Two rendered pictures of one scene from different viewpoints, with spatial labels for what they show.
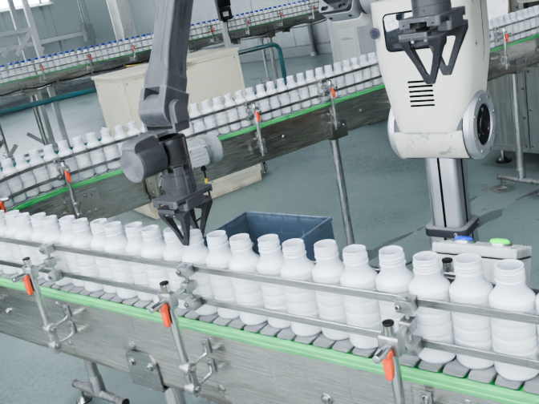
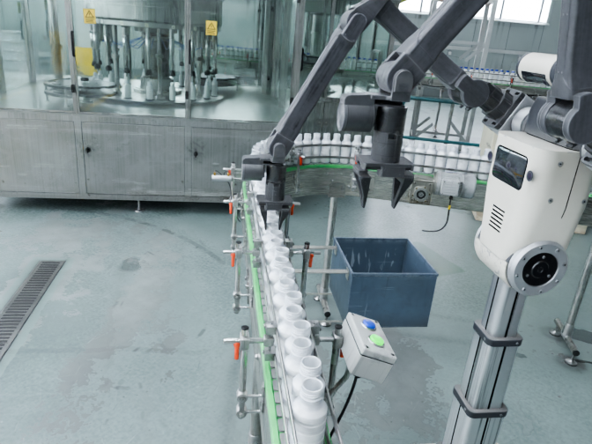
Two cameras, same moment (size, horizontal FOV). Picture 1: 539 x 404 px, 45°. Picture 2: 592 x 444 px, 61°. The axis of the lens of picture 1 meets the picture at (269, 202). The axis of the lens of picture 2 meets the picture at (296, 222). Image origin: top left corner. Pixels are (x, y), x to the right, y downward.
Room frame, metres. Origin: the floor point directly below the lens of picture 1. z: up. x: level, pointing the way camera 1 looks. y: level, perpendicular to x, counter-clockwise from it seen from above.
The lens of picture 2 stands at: (0.15, -0.78, 1.72)
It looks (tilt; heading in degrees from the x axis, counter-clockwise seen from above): 21 degrees down; 40
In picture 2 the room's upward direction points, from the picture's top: 5 degrees clockwise
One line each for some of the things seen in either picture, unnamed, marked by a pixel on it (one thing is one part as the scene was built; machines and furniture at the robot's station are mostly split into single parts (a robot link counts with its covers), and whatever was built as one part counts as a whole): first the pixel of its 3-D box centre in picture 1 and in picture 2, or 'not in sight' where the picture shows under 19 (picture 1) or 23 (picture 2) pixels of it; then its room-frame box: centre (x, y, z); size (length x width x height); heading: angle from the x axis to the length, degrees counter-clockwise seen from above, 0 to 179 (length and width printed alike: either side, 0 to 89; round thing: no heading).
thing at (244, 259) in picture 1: (248, 278); (275, 267); (1.08, 0.07, 1.08); 0.06 x 0.06 x 0.17
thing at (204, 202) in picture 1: (190, 216); (275, 215); (1.16, 0.15, 1.19); 0.07 x 0.07 x 0.09; 49
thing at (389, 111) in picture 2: not in sight; (387, 118); (0.98, -0.29, 1.57); 0.07 x 0.06 x 0.07; 140
